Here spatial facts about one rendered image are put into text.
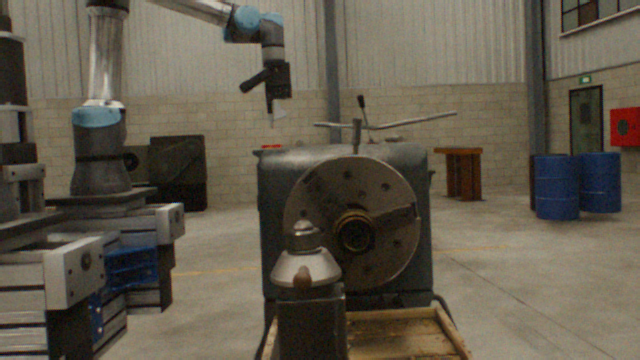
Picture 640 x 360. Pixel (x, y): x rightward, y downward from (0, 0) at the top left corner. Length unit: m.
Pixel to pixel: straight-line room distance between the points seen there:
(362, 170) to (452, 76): 11.10
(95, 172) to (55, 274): 0.54
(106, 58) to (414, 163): 0.91
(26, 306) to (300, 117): 10.48
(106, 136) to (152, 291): 0.42
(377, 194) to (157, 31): 10.76
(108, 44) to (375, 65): 10.32
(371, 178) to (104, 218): 0.70
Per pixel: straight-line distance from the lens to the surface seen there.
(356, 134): 1.17
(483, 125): 12.35
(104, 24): 1.61
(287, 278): 0.55
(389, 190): 1.15
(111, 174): 1.43
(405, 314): 1.12
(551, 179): 7.56
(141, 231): 1.41
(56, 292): 0.93
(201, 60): 11.46
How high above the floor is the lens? 1.27
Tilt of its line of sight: 3 degrees down
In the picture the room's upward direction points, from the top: 3 degrees counter-clockwise
